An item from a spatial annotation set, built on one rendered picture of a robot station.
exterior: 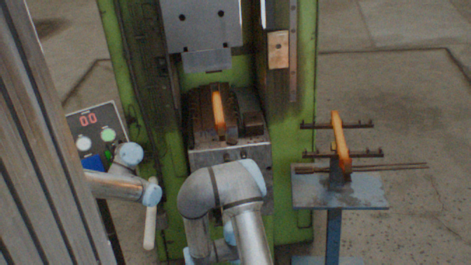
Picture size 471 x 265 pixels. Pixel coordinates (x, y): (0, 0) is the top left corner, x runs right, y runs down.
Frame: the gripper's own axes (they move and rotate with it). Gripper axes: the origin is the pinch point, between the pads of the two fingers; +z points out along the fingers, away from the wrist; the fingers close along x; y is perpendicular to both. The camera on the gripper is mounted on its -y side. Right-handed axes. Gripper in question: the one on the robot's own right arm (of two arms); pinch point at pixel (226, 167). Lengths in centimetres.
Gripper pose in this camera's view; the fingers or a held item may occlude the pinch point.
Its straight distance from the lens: 177.5
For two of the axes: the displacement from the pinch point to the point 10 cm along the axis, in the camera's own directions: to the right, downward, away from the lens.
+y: 0.7, 8.3, 5.6
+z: -1.1, -5.5, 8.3
